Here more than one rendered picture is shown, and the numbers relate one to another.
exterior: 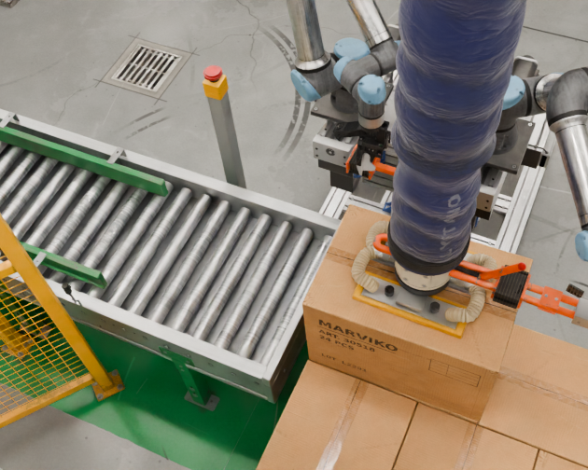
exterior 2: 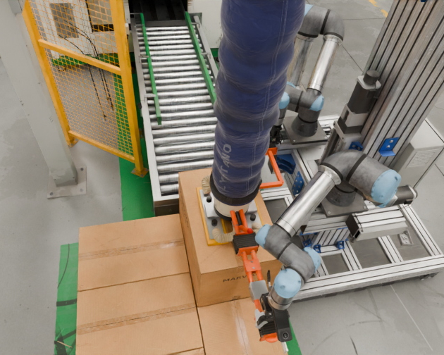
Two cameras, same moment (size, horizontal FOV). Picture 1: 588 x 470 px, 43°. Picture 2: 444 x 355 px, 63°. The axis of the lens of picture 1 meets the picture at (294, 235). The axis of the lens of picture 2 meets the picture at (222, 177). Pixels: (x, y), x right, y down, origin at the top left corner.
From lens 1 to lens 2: 1.17 m
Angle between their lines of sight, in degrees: 26
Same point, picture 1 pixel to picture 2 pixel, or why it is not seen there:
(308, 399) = (158, 225)
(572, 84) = (347, 153)
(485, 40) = (240, 16)
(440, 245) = (220, 178)
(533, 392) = (235, 326)
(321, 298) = (186, 177)
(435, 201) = (218, 140)
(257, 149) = not seen: hidden behind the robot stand
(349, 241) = not seen: hidden behind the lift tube
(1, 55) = not seen: hidden behind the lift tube
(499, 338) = (222, 264)
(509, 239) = (335, 280)
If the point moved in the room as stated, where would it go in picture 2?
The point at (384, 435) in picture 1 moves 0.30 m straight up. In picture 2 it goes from (161, 266) to (158, 239)
